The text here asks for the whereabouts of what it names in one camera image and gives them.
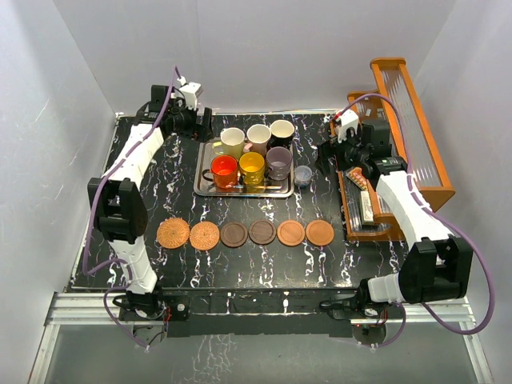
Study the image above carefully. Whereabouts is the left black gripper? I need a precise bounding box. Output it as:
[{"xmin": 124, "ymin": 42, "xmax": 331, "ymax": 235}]
[{"xmin": 169, "ymin": 101, "xmax": 214, "ymax": 143}]

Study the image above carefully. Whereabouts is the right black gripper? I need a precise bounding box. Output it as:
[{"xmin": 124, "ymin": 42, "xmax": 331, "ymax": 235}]
[{"xmin": 314, "ymin": 124, "xmax": 369, "ymax": 177}]

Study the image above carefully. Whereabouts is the cream yellow mug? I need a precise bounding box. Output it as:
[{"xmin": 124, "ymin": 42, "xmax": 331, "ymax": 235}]
[{"xmin": 212, "ymin": 127, "xmax": 246, "ymax": 160}]

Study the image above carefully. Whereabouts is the light brown wooden coaster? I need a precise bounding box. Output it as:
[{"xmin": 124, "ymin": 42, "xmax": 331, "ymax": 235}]
[{"xmin": 277, "ymin": 220, "xmax": 306, "ymax": 246}]

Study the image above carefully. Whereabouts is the woven rattan coaster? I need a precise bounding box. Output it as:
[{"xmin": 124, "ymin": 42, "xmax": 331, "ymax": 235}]
[
  {"xmin": 156, "ymin": 218, "xmax": 190, "ymax": 249},
  {"xmin": 190, "ymin": 221, "xmax": 220, "ymax": 251}
]

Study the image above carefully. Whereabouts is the dark brown wooden coaster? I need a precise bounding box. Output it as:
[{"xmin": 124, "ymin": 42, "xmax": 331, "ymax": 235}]
[{"xmin": 220, "ymin": 222, "xmax": 248, "ymax": 248}]

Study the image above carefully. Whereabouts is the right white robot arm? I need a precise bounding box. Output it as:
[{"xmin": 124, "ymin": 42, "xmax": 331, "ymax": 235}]
[{"xmin": 316, "ymin": 119, "xmax": 474, "ymax": 318}]

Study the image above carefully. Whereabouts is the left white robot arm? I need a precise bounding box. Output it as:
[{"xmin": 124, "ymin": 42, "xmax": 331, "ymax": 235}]
[{"xmin": 87, "ymin": 77, "xmax": 213, "ymax": 319}]

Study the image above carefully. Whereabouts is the clear jar of paperclips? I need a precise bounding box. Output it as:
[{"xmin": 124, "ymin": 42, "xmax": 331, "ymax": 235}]
[{"xmin": 294, "ymin": 165, "xmax": 313, "ymax": 188}]

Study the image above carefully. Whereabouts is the orange red mug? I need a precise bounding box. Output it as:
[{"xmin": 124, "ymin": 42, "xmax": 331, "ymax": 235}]
[{"xmin": 202, "ymin": 155, "xmax": 238, "ymax": 189}]

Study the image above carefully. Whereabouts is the black mug white inside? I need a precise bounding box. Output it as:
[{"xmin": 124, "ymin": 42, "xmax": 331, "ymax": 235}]
[{"xmin": 268, "ymin": 120, "xmax": 295, "ymax": 149}]

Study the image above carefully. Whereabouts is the lilac mug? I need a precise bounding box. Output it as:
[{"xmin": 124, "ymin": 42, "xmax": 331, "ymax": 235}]
[{"xmin": 266, "ymin": 146, "xmax": 293, "ymax": 181}]

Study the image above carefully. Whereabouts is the pink mug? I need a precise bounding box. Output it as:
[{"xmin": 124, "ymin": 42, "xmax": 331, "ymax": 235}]
[{"xmin": 243, "ymin": 124, "xmax": 271, "ymax": 157}]

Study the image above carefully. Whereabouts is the silver metal tray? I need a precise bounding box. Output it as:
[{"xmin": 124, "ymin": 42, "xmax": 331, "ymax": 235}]
[{"xmin": 194, "ymin": 138, "xmax": 294, "ymax": 198}]

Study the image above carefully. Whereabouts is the white eraser box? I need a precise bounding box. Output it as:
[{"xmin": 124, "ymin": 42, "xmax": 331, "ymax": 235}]
[{"xmin": 360, "ymin": 190, "xmax": 374, "ymax": 226}]

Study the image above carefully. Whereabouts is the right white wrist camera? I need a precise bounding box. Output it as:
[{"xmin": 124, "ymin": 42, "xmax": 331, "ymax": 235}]
[{"xmin": 333, "ymin": 109, "xmax": 359, "ymax": 143}]

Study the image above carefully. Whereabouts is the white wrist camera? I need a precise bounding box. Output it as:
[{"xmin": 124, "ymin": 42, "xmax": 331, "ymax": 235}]
[
  {"xmin": 333, "ymin": 109, "xmax": 359, "ymax": 143},
  {"xmin": 177, "ymin": 82, "xmax": 202, "ymax": 110}
]

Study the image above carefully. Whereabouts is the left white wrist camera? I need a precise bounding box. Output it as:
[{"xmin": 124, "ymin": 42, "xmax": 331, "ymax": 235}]
[{"xmin": 177, "ymin": 82, "xmax": 202, "ymax": 110}]

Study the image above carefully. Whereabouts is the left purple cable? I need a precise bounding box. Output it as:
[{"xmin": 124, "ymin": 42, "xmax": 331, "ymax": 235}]
[{"xmin": 82, "ymin": 66, "xmax": 185, "ymax": 349}]

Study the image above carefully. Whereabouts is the purple cable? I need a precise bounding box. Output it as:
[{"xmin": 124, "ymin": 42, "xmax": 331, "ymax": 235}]
[
  {"xmin": 82, "ymin": 66, "xmax": 185, "ymax": 349},
  {"xmin": 334, "ymin": 92, "xmax": 497, "ymax": 347}
]

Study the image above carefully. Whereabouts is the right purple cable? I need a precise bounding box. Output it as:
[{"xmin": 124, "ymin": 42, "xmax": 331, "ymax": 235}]
[{"xmin": 334, "ymin": 92, "xmax": 497, "ymax": 347}]

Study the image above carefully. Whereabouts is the aluminium frame rail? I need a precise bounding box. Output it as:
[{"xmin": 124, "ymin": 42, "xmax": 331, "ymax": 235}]
[{"xmin": 29, "ymin": 294, "xmax": 494, "ymax": 383}]

